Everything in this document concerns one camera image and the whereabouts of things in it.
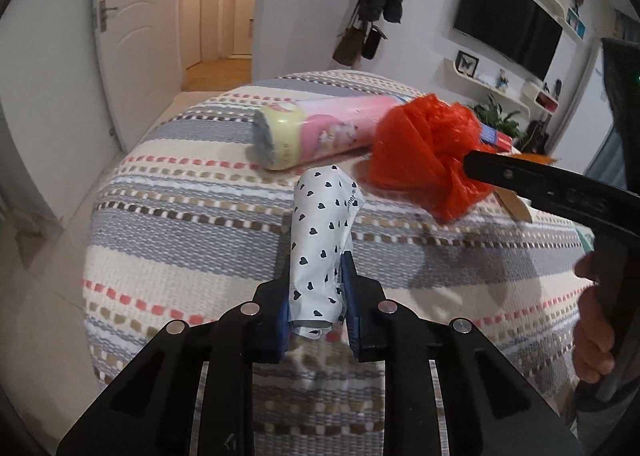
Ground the red plastic bag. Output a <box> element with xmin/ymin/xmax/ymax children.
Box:
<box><xmin>369</xmin><ymin>94</ymin><xmax>494</xmax><ymax>222</ymax></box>

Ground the white heart-print paper wrapper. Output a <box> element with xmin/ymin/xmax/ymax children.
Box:
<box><xmin>288</xmin><ymin>165</ymin><xmax>364</xmax><ymax>340</ymax></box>

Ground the person right hand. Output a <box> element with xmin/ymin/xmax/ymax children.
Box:
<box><xmin>573</xmin><ymin>283</ymin><xmax>615</xmax><ymax>384</ymax></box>

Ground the black acoustic guitar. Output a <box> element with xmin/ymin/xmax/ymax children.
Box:
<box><xmin>521</xmin><ymin>120</ymin><xmax>549</xmax><ymax>155</ymax></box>

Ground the red blue small box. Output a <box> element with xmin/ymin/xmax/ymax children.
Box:
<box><xmin>480</xmin><ymin>123</ymin><xmax>513</xmax><ymax>153</ymax></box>

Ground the green potted plant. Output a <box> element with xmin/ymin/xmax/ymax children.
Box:
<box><xmin>472</xmin><ymin>95</ymin><xmax>526</xmax><ymax>139</ymax></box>

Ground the striped woven tablecloth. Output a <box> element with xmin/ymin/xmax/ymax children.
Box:
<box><xmin>82</xmin><ymin>71</ymin><xmax>585</xmax><ymax>455</ymax></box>

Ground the black flat television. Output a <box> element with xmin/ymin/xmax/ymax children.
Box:
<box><xmin>454</xmin><ymin>0</ymin><xmax>562</xmax><ymax>80</ymax></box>

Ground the pink cartoon cylinder pack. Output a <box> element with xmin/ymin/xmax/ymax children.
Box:
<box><xmin>252</xmin><ymin>95</ymin><xmax>410</xmax><ymax>171</ymax></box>

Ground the brown hanging bag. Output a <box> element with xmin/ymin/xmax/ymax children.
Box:
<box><xmin>332</xmin><ymin>22</ymin><xmax>368</xmax><ymax>67</ymax></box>

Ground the white open door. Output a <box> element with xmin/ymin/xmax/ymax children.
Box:
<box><xmin>93</xmin><ymin>0</ymin><xmax>182</xmax><ymax>153</ymax></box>

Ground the lower white wall shelf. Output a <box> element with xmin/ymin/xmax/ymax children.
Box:
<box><xmin>442</xmin><ymin>58</ymin><xmax>532</xmax><ymax>118</ymax></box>

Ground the butterfly picture frame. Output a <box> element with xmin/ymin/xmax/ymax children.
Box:
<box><xmin>454</xmin><ymin>50</ymin><xmax>480</xmax><ymax>78</ymax></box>

